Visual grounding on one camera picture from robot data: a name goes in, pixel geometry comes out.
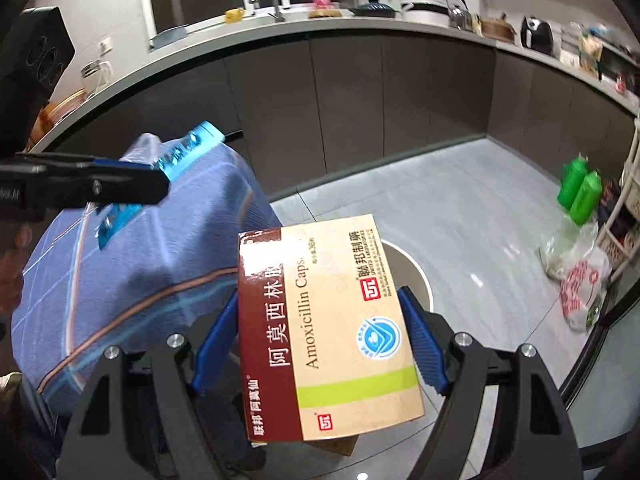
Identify blue snack bag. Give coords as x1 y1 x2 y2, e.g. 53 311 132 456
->
97 120 226 251

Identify black air fryer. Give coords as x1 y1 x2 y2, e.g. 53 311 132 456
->
520 16 554 56

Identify pink woven basket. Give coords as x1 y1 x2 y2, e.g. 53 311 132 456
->
50 89 90 121

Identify glass electric kettle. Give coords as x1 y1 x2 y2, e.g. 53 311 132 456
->
80 59 114 94

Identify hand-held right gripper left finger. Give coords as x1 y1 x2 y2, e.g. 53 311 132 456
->
57 290 241 480

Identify wooden lidded pot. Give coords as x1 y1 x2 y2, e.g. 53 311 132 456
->
476 16 516 41

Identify dark blue pot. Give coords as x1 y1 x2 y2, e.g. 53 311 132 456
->
350 0 402 17

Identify white storage rack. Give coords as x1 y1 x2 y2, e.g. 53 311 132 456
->
597 115 640 282

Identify tan and maroon medicine box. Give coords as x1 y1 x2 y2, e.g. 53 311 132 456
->
236 213 426 444

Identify wooden cutting board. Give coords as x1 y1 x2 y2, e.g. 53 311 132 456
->
27 102 59 149

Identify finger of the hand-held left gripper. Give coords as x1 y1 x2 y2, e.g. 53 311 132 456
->
45 167 171 209
14 152 169 175

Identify brown cardboard box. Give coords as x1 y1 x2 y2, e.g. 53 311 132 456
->
305 434 360 457

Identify person's left hand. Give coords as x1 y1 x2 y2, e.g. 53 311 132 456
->
0 225 25 314

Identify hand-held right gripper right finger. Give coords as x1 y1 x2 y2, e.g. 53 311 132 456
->
396 286 574 480

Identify steel kettle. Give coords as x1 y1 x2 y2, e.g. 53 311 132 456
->
446 0 474 30

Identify blue checked tablecloth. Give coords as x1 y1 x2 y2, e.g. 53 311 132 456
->
11 132 284 416

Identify white red-printed plastic bag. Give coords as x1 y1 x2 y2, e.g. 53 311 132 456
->
540 224 614 332

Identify round white trash bin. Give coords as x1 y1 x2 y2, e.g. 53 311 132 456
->
377 240 435 316

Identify dark lower kitchen cabinets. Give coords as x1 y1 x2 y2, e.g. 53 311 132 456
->
30 25 640 202

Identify white pan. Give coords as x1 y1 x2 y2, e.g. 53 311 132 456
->
401 0 451 24

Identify grey-blue basin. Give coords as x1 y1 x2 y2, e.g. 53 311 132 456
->
147 26 189 51

